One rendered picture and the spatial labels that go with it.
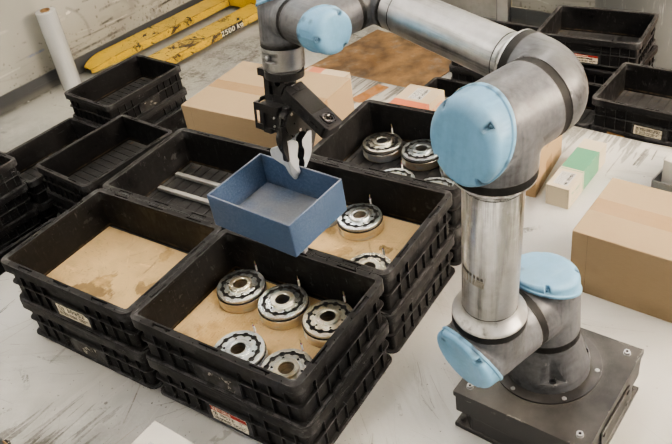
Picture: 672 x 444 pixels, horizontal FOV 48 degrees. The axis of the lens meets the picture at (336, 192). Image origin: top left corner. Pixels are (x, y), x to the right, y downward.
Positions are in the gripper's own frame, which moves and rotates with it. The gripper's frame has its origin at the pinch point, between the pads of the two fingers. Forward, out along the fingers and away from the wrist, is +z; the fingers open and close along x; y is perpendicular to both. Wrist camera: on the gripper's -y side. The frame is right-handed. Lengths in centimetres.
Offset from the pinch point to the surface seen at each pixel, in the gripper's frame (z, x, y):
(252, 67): 13, -62, 79
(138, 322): 23.3, 30.4, 15.4
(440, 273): 32.5, -27.3, -13.9
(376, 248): 26.5, -19.7, -2.1
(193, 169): 26, -21, 61
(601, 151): 25, -89, -23
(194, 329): 31.7, 19.2, 14.3
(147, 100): 48, -78, 162
